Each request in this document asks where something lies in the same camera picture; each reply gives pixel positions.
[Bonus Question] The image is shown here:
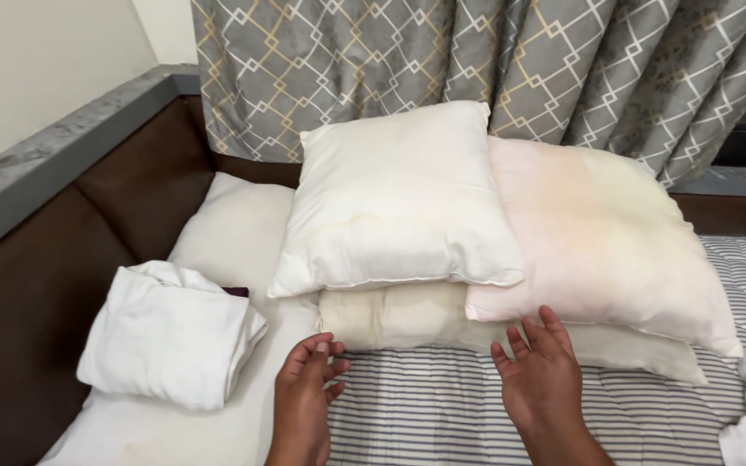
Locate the white square pillow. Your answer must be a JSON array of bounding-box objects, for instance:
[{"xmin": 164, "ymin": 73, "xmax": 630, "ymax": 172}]
[{"xmin": 267, "ymin": 100, "xmax": 525, "ymax": 299}]

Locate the grey patterned curtain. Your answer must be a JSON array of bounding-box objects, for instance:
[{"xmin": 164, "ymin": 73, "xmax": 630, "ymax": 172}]
[{"xmin": 190, "ymin": 0, "xmax": 746, "ymax": 190}]

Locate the folded white cloth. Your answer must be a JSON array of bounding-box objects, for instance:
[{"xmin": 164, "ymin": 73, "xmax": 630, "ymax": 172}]
[{"xmin": 76, "ymin": 260, "xmax": 268, "ymax": 412}]

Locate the person's left hand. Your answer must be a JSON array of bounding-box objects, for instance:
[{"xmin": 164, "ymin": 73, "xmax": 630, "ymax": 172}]
[{"xmin": 272, "ymin": 333, "xmax": 352, "ymax": 460}]

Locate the striped quilted blanket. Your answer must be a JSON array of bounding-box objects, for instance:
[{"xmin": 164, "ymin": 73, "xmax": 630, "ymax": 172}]
[{"xmin": 326, "ymin": 236, "xmax": 746, "ymax": 466}]

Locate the large white bed pillow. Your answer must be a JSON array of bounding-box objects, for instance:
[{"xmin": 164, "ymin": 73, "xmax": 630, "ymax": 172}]
[{"xmin": 36, "ymin": 171, "xmax": 322, "ymax": 466}]

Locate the brown padded headboard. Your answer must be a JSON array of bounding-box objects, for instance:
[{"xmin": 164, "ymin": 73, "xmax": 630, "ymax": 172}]
[{"xmin": 0, "ymin": 96, "xmax": 746, "ymax": 466}]

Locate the person's right hand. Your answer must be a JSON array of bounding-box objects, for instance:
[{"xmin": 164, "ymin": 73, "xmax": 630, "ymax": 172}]
[{"xmin": 491, "ymin": 305, "xmax": 584, "ymax": 436}]

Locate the cream flat pillow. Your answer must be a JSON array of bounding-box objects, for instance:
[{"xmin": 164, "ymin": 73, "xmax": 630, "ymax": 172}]
[{"xmin": 319, "ymin": 282, "xmax": 709, "ymax": 387}]

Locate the grey stone ledge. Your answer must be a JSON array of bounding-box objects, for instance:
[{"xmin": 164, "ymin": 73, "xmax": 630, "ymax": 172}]
[{"xmin": 0, "ymin": 63, "xmax": 201, "ymax": 273}]

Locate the pinkish stained square pillow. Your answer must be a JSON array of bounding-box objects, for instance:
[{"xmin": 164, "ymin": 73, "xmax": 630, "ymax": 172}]
[{"xmin": 465, "ymin": 135, "xmax": 744, "ymax": 359}]

